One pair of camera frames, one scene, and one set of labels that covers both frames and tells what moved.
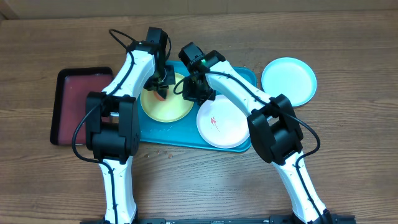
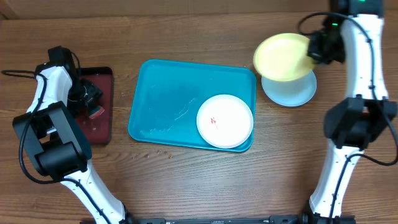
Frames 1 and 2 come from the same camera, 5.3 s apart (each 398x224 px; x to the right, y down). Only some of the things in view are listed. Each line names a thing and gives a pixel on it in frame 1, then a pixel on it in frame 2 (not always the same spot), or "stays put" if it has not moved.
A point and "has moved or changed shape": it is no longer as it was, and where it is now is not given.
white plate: [222, 123] stays put
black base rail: [291, 219] stays put
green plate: [173, 109] -> [283, 57]
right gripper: [192, 96] -> [316, 55]
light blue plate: [293, 77] stays put
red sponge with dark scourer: [161, 94] has moved or changed shape
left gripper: [170, 80] -> [92, 91]
